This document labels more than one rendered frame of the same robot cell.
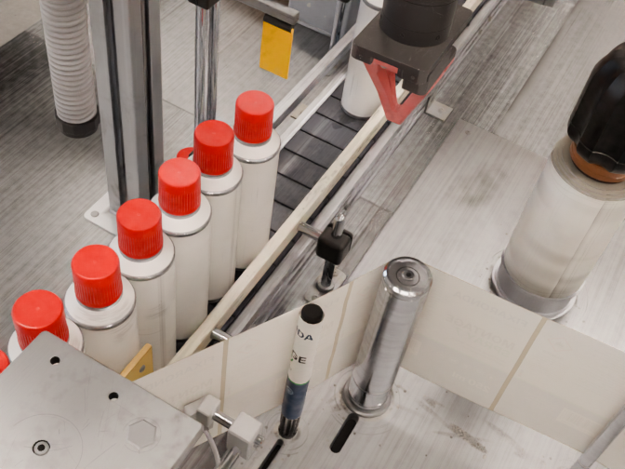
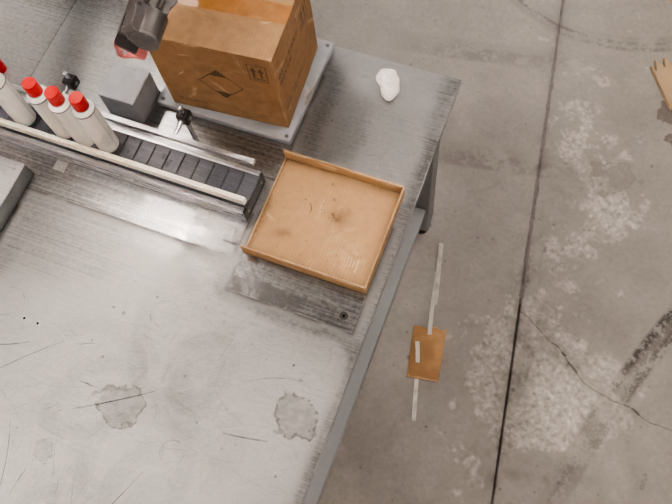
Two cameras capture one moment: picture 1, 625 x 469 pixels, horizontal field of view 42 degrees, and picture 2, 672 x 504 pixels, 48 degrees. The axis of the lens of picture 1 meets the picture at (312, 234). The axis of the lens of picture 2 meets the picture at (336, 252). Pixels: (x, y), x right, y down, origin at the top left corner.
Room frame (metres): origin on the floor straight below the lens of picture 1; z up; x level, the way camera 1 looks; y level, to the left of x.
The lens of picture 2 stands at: (1.66, -1.01, 2.42)
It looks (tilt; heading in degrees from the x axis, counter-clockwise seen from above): 68 degrees down; 101
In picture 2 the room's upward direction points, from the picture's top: 12 degrees counter-clockwise
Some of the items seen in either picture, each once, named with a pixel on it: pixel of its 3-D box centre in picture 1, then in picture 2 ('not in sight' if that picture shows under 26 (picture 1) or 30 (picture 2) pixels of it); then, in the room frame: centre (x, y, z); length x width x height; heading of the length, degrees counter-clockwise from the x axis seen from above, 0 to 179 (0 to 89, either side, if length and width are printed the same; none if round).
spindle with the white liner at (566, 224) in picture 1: (585, 190); not in sight; (0.56, -0.24, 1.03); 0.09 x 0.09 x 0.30
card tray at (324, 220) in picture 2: not in sight; (323, 219); (1.52, -0.32, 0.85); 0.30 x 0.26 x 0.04; 159
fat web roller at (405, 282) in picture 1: (385, 341); not in sight; (0.39, -0.08, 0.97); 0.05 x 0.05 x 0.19
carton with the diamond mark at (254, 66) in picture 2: not in sight; (235, 40); (1.32, 0.09, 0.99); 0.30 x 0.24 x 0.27; 163
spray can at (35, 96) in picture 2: not in sight; (48, 108); (0.90, -0.07, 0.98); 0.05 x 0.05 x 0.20
